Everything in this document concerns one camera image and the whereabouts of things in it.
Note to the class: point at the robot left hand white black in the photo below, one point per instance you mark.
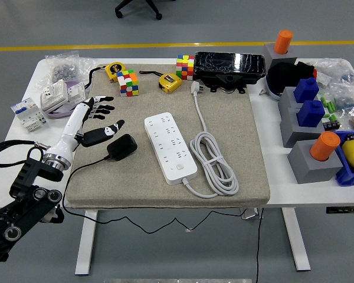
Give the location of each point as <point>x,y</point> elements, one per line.
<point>73,123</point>

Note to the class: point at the black plug adapter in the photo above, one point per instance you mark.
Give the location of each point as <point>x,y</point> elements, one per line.
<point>122,147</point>

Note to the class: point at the white power strip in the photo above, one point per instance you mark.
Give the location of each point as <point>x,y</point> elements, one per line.
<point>171,147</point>

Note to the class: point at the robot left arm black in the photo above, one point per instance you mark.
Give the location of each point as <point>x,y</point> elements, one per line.
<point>23,182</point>

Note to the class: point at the white blue circuit breaker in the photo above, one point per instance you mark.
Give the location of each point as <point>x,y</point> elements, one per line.
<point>26,115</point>

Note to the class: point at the clear bag of metal nuts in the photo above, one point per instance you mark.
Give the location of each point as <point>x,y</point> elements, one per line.
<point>63,70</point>

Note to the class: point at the cube puzzle with white face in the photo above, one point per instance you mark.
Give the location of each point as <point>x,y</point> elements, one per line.
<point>128,84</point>

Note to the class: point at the yellow tape measure black label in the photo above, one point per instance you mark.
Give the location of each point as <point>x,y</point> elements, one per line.
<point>113,69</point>

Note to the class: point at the yellow tape measure black clip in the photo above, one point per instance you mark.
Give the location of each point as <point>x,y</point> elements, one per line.
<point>169,82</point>

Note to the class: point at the white table leg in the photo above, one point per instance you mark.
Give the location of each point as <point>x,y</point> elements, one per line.
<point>85,244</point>
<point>296,241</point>

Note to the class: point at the tall multicolour cube puzzle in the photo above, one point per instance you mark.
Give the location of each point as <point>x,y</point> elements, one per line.
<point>185,67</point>

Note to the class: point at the black office chair base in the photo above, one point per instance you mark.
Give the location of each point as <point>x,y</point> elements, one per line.
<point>153,9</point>

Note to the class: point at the glossy black box device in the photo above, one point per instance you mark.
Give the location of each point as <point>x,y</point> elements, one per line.
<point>224,63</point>

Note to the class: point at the grey-brown mat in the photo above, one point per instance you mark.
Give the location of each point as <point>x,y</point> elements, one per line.
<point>239,118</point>

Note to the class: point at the small metal clip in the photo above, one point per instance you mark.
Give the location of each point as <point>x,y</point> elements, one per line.
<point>263,92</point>

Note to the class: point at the white blue round case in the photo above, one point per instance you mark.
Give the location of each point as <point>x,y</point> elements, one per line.
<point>272,92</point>

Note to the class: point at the grey block with hole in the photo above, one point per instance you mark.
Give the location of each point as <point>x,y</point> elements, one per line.
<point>306,171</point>
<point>270,54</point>

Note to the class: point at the grey block base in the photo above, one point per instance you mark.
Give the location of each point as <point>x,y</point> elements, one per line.
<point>286,100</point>
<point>292,129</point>

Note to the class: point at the black cloth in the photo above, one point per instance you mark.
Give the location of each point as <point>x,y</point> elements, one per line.
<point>283,76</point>

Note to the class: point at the orange cylinder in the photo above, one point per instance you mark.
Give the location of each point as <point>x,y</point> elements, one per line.
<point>324,146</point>
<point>283,41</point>

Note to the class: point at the blue block with knob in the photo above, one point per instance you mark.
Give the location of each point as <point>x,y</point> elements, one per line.
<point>306,90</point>
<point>311,113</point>

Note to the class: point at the green plastic pieces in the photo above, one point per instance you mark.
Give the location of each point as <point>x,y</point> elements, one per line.
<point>329,104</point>

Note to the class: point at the small black terminal block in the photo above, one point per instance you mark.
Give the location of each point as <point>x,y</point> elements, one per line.
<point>331,125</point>

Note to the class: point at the clear bag of small parts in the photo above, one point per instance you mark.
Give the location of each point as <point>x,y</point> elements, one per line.
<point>336,70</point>

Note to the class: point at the clear bag of blue parts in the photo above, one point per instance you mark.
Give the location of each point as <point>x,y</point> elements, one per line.
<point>346,101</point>

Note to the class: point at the blue plastic bin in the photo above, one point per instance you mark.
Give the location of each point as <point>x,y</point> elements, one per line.
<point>346,177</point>

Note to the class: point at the black table control panel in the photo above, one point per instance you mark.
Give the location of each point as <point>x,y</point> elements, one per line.
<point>345,210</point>

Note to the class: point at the white wall switch panel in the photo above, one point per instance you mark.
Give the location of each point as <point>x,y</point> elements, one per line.
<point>76,92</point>

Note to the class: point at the white wall socket panel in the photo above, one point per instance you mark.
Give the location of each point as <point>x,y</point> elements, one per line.
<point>54,95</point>

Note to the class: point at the metal bracket under table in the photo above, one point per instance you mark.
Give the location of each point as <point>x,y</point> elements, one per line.
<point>250,213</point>

